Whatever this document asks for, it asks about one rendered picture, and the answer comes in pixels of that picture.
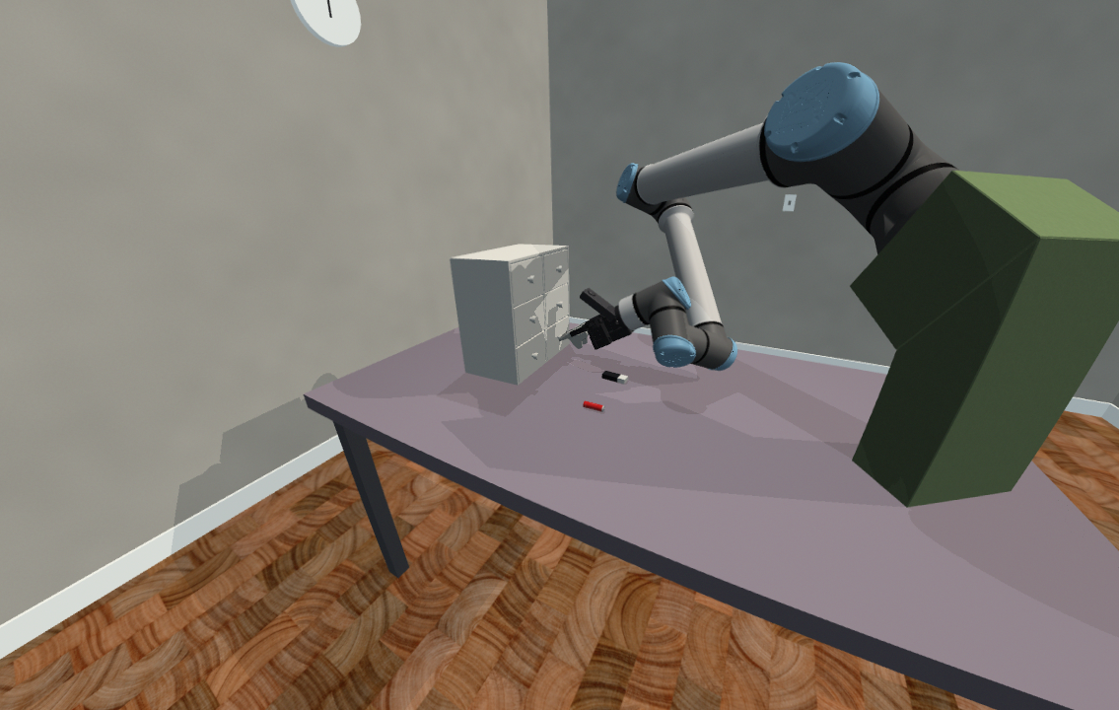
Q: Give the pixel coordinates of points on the white drawer with knob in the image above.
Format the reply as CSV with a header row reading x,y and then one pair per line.
x,y
523,286
555,268

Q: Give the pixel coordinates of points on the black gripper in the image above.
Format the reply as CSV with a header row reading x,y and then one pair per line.
x,y
601,331

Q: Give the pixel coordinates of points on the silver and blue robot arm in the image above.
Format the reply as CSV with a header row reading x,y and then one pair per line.
x,y
834,128

